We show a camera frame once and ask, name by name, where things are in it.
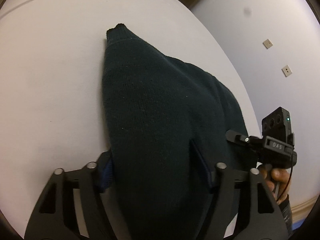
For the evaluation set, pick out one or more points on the black camera box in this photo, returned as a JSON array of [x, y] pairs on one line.
[[277, 124]]

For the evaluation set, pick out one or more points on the lower beige wall socket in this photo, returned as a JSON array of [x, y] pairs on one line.
[[286, 71]]

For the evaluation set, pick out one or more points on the person's right hand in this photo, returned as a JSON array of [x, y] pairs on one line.
[[277, 180]]

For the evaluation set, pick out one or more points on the upper beige wall socket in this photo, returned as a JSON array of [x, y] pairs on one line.
[[268, 44]]

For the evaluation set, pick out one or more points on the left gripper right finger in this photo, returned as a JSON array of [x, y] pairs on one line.
[[241, 193]]

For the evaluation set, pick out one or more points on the white bed mattress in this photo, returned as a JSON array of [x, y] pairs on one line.
[[52, 54]]

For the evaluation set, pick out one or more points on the dark green knit sweater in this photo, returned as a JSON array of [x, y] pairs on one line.
[[163, 117]]

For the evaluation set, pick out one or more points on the grey sleeve right forearm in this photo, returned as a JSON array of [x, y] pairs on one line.
[[287, 214]]

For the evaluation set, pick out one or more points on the beige wall socket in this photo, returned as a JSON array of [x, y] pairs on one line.
[[268, 44], [286, 71]]

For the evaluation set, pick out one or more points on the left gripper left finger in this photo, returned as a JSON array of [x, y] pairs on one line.
[[70, 205]]

